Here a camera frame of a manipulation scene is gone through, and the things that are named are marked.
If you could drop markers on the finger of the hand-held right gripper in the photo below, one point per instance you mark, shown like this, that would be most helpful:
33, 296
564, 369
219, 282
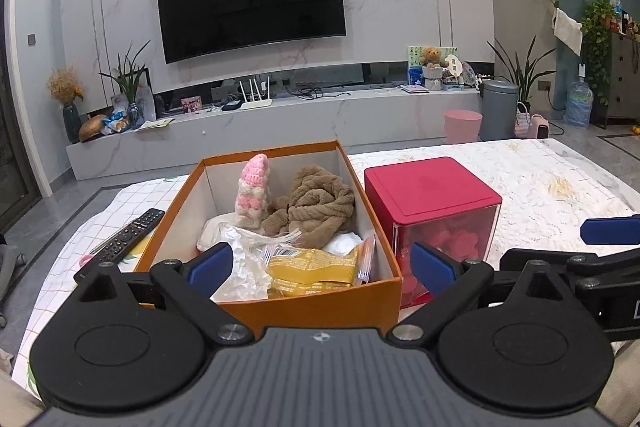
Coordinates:
610, 231
512, 259

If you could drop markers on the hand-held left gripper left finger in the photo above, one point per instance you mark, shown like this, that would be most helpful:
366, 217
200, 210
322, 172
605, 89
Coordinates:
212, 264

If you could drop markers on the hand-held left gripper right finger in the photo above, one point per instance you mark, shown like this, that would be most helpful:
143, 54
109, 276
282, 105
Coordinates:
432, 269

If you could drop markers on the white plastic bag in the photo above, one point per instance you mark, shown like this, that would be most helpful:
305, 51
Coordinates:
245, 267

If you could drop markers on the pink crochet toy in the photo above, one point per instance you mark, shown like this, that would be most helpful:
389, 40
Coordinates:
252, 187

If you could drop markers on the yellow snack packet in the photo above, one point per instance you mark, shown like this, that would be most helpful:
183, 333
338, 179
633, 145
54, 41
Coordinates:
310, 267

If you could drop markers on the orange cardboard box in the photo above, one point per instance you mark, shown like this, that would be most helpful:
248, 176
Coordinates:
320, 307

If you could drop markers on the brown towel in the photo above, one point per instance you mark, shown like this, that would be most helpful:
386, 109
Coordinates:
315, 207

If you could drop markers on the printed tablecloth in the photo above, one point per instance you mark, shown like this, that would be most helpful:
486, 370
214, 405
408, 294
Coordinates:
550, 177

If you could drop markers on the red lidded plastic box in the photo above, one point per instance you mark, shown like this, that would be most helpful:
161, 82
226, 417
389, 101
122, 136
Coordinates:
430, 187

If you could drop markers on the black TV remote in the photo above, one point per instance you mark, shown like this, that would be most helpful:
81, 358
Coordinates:
130, 234

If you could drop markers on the small pink heater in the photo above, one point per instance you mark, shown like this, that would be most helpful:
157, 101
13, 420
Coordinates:
539, 128

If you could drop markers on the pink scissors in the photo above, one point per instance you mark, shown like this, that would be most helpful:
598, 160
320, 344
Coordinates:
86, 259

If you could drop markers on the blue water jug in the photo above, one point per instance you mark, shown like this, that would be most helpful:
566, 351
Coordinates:
578, 104

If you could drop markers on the pink gift bag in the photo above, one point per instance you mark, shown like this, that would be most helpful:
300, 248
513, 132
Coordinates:
522, 124

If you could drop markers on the pink bin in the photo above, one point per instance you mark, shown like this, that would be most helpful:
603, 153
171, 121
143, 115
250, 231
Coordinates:
462, 127

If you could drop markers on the grey trash can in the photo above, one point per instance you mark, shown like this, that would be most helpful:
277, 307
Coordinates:
497, 112

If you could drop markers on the yellow papers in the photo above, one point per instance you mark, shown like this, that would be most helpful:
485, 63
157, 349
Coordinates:
155, 123

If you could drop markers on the grey dresser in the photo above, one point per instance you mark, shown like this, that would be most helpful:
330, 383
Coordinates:
622, 77

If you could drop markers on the black set-top box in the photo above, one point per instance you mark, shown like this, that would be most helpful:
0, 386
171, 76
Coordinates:
231, 105

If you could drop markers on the pink photo card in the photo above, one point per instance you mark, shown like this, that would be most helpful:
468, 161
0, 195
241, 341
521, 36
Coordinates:
191, 104

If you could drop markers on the grey marble TV console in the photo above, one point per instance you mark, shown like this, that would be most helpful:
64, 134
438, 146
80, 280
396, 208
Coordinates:
300, 127

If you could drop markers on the white router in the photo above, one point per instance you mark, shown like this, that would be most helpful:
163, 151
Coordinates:
256, 103

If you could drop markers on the blue snack bags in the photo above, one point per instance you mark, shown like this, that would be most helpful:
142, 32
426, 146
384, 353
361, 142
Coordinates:
116, 122

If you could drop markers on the long-leaf potted plant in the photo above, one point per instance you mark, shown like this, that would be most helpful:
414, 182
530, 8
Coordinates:
525, 77

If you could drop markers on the white booklet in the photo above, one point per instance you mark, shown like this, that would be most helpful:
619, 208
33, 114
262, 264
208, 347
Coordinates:
415, 89

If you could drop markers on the leafy green plant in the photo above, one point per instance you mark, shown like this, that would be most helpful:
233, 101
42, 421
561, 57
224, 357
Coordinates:
597, 37

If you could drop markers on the blue vase with dried flowers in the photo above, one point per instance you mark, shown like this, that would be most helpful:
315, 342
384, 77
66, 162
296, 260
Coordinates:
71, 124

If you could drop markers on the grey office chair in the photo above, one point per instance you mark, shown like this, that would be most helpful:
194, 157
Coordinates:
10, 257

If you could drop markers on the white tote bag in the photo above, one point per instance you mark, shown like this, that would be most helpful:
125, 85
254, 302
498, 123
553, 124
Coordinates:
567, 32

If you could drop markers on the white round fan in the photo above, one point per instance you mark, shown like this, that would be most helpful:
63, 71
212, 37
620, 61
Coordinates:
452, 64

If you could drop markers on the green picture board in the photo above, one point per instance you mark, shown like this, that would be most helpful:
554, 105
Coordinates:
414, 57

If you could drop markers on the brown teddy bear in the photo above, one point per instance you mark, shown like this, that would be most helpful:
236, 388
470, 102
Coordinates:
431, 56

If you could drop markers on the small photo frame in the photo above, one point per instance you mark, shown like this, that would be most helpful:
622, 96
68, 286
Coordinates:
119, 102

